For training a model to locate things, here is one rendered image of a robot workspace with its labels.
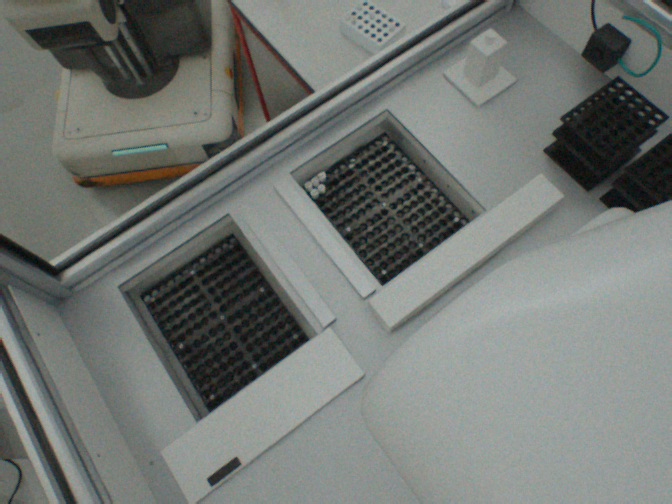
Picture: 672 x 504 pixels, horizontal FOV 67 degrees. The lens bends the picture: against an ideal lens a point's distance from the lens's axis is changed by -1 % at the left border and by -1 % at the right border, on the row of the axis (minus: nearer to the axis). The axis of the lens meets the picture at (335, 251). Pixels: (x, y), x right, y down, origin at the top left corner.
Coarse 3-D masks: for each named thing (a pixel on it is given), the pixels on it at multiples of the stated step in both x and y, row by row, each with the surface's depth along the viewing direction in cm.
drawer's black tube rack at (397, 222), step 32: (384, 160) 91; (352, 192) 89; (384, 192) 85; (416, 192) 88; (352, 224) 83; (384, 224) 86; (416, 224) 82; (448, 224) 82; (384, 256) 81; (416, 256) 80
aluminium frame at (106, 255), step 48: (480, 0) 86; (624, 0) 75; (432, 48) 85; (336, 96) 82; (288, 144) 82; (192, 192) 77; (0, 240) 62; (144, 240) 78; (0, 288) 65; (48, 288) 73; (0, 336) 60; (48, 384) 60; (48, 432) 55; (96, 480) 56
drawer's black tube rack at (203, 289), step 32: (224, 256) 86; (192, 288) 81; (224, 288) 81; (256, 288) 83; (160, 320) 79; (192, 320) 82; (224, 320) 79; (256, 320) 78; (288, 320) 81; (192, 352) 77; (224, 352) 80; (256, 352) 76; (288, 352) 80; (192, 384) 75; (224, 384) 78
